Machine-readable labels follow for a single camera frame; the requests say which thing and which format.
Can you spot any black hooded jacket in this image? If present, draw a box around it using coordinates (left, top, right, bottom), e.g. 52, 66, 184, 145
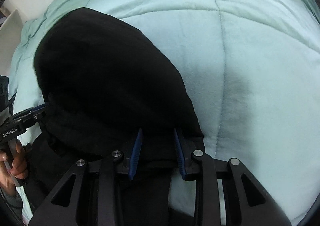
24, 8, 204, 225

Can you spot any person's left hand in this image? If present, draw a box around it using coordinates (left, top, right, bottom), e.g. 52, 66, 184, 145
1, 140, 28, 197

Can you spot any white bedside shelf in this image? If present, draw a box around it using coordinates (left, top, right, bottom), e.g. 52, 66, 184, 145
0, 10, 23, 76

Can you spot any light green quilted bedspread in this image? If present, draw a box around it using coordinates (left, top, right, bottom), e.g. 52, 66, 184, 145
9, 0, 319, 225

